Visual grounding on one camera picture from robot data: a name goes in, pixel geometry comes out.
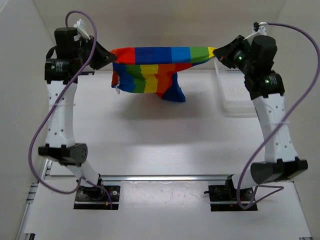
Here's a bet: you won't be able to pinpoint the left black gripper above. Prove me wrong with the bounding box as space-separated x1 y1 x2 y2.
73 35 117 71

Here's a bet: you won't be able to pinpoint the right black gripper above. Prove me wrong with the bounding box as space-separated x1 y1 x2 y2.
213 35 255 76

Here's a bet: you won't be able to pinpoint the rainbow striped shorts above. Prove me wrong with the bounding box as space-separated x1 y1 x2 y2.
111 46 215 103

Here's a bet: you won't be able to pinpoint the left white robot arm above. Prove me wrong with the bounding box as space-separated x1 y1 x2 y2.
38 26 117 200

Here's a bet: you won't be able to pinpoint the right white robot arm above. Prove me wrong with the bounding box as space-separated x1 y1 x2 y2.
213 35 308 200

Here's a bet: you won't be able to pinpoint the blue corner label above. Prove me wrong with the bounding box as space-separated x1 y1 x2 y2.
80 71 95 76

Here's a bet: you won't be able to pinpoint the white perforated plastic basket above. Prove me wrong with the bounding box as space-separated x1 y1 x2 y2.
214 58 257 118

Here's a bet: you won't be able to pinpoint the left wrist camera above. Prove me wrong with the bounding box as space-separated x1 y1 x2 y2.
73 19 93 41

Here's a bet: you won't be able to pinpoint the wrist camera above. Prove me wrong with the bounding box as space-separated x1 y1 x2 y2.
245 22 268 40
73 19 93 41

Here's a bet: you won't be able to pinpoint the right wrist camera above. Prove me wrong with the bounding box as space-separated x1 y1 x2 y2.
245 22 268 40

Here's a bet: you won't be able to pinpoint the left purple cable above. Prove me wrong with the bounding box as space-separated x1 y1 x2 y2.
27 10 98 195

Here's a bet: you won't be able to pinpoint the purple cable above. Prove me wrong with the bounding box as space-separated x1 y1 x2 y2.
236 22 320 210
27 10 98 195

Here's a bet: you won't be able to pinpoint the aluminium front rail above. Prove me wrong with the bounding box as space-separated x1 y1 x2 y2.
102 174 229 182

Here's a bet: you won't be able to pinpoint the aluminium rail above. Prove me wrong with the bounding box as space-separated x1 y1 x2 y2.
40 158 53 180
102 174 229 182

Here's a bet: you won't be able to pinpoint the aluminium left rail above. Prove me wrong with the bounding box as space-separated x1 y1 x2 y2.
40 158 53 180

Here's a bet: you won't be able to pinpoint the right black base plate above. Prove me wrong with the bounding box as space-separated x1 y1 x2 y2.
203 184 258 212

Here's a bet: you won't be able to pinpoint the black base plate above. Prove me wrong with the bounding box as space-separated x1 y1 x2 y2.
203 184 258 212
73 185 121 211

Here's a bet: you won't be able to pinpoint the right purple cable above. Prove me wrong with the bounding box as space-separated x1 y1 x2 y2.
236 22 320 210

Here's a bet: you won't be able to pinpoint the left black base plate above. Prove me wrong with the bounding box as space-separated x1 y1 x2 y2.
73 185 121 211

